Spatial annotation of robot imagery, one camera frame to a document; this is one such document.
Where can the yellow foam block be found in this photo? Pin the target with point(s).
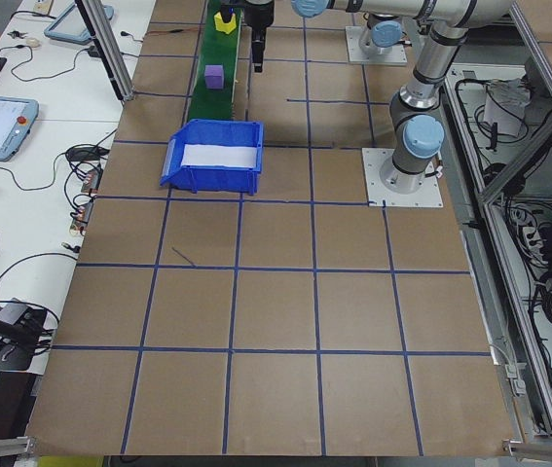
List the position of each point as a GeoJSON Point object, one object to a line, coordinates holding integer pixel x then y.
{"type": "Point", "coordinates": [224, 27]}

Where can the purple foam block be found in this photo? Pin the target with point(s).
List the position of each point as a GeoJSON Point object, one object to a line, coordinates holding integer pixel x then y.
{"type": "Point", "coordinates": [213, 78]}

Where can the arm base connector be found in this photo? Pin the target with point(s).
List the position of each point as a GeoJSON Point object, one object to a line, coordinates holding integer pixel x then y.
{"type": "Point", "coordinates": [437, 171]}

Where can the green conveyor belt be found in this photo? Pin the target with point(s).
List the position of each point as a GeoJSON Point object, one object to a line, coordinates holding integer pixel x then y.
{"type": "Point", "coordinates": [207, 97]}

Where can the blue plastic storage bin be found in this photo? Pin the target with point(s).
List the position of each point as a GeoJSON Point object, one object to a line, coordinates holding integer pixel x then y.
{"type": "Point", "coordinates": [217, 180]}

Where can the black plug lead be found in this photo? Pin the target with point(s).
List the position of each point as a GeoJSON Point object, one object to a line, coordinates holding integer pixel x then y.
{"type": "Point", "coordinates": [125, 33]}

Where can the black power adapter brick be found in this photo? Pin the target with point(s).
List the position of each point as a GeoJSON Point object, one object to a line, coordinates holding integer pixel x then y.
{"type": "Point", "coordinates": [83, 154]}
{"type": "Point", "coordinates": [94, 51]}

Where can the small circuit board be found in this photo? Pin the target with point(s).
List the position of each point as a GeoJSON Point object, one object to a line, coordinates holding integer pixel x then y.
{"type": "Point", "coordinates": [81, 217]}
{"type": "Point", "coordinates": [92, 181]}

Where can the bunch of keys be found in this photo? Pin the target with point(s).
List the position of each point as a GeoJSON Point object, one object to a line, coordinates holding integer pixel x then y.
{"type": "Point", "coordinates": [17, 34]}

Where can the black handheld tool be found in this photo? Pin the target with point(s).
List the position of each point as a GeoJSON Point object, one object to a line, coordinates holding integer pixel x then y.
{"type": "Point", "coordinates": [493, 135]}

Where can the white paper box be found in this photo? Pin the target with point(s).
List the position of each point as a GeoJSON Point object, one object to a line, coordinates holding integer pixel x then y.
{"type": "Point", "coordinates": [504, 109]}

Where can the white power strip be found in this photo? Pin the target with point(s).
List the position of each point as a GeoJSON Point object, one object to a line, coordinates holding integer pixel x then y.
{"type": "Point", "coordinates": [531, 238]}

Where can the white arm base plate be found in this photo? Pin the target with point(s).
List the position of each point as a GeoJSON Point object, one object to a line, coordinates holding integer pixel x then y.
{"type": "Point", "coordinates": [397, 57]}
{"type": "Point", "coordinates": [426, 197]}

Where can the aluminium profile post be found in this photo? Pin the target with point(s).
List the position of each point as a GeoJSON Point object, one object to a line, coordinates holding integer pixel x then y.
{"type": "Point", "coordinates": [110, 58]}

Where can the V-shaped metal bar frame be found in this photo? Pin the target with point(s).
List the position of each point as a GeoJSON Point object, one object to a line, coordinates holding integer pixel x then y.
{"type": "Point", "coordinates": [524, 158]}

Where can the black camera stand base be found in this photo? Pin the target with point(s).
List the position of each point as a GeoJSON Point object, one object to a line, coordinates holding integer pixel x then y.
{"type": "Point", "coordinates": [8, 355]}

